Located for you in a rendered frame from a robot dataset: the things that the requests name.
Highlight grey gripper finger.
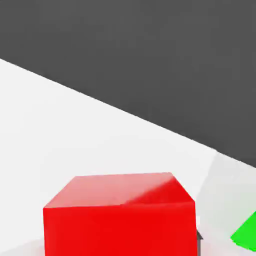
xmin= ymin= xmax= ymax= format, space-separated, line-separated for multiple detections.
xmin=196 ymin=229 xmax=204 ymax=256

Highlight small red cube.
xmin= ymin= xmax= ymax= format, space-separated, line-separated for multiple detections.
xmin=42 ymin=171 xmax=199 ymax=256

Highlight small green cube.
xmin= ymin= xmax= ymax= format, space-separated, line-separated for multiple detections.
xmin=230 ymin=211 xmax=256 ymax=252

